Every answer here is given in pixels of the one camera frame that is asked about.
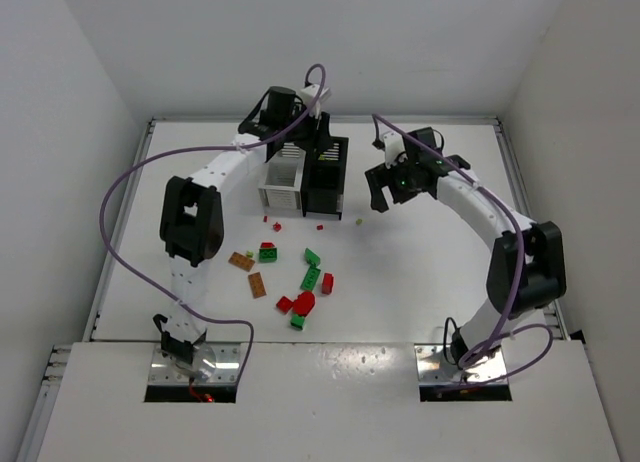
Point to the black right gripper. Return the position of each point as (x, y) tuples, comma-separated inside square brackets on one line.
[(382, 180)]

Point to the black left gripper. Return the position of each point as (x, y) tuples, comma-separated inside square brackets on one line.
[(304, 132)]

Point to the green slope lego brick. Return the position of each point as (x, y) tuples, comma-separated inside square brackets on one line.
[(312, 258)]

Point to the green square lego brick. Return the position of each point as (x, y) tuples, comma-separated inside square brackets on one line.
[(268, 252)]

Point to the red rectangular lego brick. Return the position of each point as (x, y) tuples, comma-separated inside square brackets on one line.
[(327, 285)]

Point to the green lego plate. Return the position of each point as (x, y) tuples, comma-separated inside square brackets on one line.
[(310, 279)]

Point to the brown lego plate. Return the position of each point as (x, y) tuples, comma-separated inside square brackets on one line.
[(256, 285), (242, 261)]

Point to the red rounded lego brick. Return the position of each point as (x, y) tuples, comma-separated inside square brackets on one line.
[(304, 303)]

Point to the small red lego brick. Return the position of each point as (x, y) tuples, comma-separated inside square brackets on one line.
[(284, 304)]

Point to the small green lego brick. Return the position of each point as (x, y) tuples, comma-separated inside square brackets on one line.
[(297, 322)]

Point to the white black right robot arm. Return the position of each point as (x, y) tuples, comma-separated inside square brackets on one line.
[(527, 264)]

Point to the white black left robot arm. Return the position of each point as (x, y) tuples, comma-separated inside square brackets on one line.
[(192, 225)]

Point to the black slatted container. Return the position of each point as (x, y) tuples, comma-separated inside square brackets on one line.
[(323, 182)]

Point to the white slatted container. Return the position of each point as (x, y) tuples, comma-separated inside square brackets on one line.
[(280, 184)]

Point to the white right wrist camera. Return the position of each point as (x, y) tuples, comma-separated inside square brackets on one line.
[(392, 144)]

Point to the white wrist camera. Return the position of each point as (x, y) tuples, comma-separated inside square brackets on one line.
[(392, 144), (312, 97)]

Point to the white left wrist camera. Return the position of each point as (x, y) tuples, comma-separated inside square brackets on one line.
[(312, 97)]

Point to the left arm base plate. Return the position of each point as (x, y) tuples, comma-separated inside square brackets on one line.
[(214, 365)]

